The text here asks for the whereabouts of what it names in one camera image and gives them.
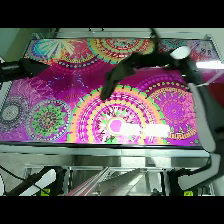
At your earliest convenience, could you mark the grey garment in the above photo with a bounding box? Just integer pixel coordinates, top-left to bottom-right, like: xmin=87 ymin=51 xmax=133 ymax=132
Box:
xmin=99 ymin=49 xmax=160 ymax=102

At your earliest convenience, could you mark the black cable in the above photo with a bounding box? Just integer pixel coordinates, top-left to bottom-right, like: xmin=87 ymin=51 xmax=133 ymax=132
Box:
xmin=0 ymin=164 xmax=48 ymax=195

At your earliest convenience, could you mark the silver frame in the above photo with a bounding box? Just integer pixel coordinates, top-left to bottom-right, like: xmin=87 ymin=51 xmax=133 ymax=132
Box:
xmin=0 ymin=143 xmax=224 ymax=196

